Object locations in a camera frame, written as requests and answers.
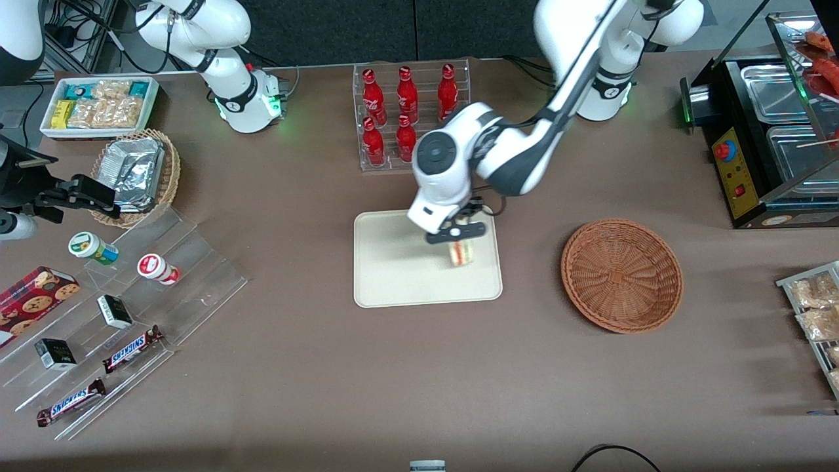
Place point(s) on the clear acrylic stepped display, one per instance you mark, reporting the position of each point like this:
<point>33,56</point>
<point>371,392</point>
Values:
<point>196,282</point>

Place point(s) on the red plaid cookie box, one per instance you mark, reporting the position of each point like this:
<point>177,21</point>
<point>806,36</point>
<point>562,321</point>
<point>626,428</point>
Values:
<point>33,301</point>

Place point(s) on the light wicker basket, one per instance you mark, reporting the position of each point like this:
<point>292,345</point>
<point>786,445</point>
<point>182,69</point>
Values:
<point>172,177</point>

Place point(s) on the wooden skewer stick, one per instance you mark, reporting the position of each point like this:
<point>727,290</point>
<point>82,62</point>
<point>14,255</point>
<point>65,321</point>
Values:
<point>819,142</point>

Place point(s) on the snickers bar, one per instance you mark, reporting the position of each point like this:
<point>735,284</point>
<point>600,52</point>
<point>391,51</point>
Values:
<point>71,402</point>
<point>131,349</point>

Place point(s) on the cream plastic serving tray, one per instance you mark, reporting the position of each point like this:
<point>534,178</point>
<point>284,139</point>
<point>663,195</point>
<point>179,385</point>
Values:
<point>400,275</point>

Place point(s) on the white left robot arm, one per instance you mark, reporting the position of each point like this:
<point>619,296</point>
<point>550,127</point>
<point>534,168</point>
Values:
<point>590,39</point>

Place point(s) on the triangle sandwich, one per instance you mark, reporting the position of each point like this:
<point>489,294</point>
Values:
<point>462,253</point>

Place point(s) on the red lid white cup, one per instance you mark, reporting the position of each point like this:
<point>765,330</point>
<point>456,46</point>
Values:
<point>154,267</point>

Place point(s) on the white rectangular snack bin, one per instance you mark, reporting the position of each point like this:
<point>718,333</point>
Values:
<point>151,105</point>

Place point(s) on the clear cracker bag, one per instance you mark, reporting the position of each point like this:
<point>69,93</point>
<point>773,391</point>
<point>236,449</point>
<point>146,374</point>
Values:
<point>124,113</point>
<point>88,113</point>
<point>111,89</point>

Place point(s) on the clear bag of snacks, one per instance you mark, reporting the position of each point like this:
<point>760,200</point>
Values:
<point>819,324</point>
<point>813,292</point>
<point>832,355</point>

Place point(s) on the yellow snack pack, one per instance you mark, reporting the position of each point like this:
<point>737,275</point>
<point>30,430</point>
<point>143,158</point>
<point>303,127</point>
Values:
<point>62,114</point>

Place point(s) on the black food warmer yellow panel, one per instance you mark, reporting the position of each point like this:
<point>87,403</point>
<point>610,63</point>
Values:
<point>737,170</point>

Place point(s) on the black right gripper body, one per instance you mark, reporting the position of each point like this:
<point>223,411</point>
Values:
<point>18,178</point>

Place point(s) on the teal snack pack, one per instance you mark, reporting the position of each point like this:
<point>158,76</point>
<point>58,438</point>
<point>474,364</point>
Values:
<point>77,91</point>
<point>138,89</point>

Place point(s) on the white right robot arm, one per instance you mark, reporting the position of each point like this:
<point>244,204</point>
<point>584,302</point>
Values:
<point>242,98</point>

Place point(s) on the small grey white device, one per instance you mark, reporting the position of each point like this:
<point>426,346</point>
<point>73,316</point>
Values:
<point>427,466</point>

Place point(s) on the steel warmer pan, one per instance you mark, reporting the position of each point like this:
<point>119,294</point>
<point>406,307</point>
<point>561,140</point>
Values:
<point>773,92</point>
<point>796,164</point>

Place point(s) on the stacked foil containers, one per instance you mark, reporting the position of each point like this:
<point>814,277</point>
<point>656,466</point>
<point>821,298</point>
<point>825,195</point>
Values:
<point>134,174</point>

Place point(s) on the round brown wicker basket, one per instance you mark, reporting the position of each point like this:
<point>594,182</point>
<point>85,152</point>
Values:
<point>623,275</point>

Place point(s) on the small black box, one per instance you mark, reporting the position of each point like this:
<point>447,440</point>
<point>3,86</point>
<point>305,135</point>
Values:
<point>115,312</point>
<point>55,354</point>

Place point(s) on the grey metal snack rack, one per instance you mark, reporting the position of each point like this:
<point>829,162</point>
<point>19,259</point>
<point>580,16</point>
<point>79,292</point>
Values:
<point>786,283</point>

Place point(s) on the red cola bottle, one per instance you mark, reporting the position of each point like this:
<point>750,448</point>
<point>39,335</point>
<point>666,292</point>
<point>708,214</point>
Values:
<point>373,98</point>
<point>406,141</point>
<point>448,95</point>
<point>373,144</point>
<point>407,95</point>

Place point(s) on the clear acrylic bottle rack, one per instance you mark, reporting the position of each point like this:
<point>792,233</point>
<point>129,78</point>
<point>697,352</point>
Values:
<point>429,75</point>

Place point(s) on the green lid white cup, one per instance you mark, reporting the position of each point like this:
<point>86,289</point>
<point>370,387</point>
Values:
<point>88,246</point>

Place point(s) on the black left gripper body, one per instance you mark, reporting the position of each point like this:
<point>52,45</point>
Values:
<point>469,211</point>

